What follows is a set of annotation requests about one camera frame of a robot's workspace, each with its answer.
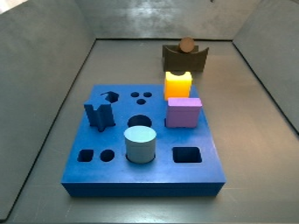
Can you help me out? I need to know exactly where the brown wooden cylinder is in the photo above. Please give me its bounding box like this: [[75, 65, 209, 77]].
[[179, 37, 195, 53]]

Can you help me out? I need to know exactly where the blue foam shape-sorter board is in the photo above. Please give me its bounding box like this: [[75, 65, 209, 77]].
[[61, 84, 227, 197]]

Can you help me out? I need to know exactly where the purple rectangular block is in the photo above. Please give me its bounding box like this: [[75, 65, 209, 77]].
[[166, 97, 202, 128]]

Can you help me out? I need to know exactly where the light blue cylinder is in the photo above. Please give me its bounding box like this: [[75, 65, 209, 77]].
[[125, 125, 157, 164]]

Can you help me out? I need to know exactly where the yellow notched block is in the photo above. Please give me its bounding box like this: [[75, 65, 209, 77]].
[[163, 72, 193, 100]]

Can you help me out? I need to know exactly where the blue star-shaped block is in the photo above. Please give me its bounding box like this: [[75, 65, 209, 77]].
[[85, 93, 117, 132]]

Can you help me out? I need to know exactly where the black curved cradle stand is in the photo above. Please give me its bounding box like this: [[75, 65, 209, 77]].
[[163, 45, 210, 73]]

